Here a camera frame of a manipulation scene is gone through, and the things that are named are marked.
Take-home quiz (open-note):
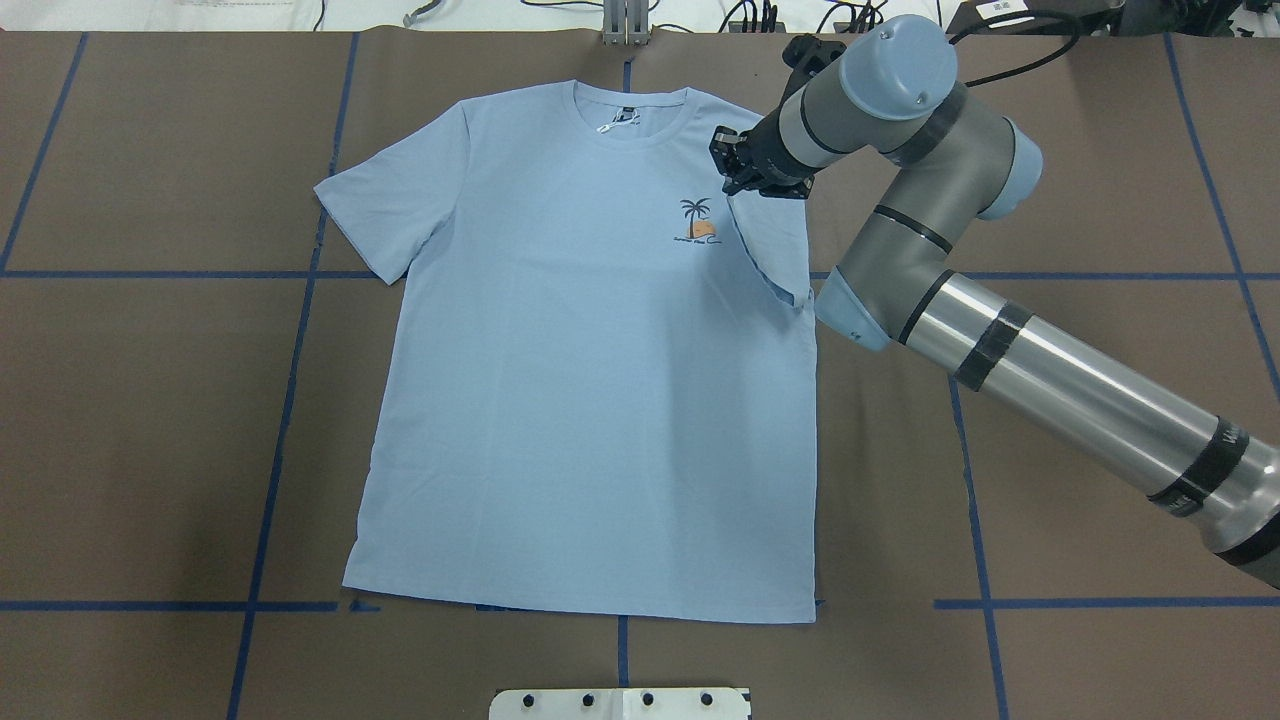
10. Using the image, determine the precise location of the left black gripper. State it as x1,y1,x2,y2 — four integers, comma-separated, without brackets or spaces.
709,126,813,200

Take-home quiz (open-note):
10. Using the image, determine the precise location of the light blue t-shirt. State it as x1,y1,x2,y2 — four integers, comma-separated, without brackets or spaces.
315,81,817,624

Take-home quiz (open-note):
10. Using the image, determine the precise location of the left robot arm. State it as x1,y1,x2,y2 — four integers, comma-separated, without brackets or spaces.
710,15,1277,585

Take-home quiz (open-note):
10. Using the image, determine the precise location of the white garment hang tag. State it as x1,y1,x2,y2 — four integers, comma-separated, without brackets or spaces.
596,108,641,135

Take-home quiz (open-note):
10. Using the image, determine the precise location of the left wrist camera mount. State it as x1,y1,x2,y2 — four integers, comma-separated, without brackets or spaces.
780,35,849,102

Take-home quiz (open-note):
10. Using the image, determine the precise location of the aluminium frame post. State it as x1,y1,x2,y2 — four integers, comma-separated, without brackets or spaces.
600,0,652,46

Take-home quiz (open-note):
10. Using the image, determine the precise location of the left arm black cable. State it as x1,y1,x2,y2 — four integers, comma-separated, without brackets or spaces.
945,10,1083,88

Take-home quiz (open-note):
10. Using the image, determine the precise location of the white pedestal base plate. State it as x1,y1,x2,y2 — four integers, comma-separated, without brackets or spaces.
488,687,753,719

